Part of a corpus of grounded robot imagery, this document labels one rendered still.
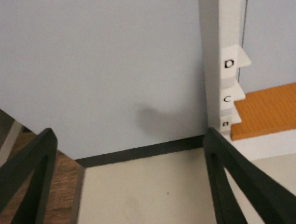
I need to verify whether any orange wooden board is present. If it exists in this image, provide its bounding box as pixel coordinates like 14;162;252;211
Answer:
230;81;296;141

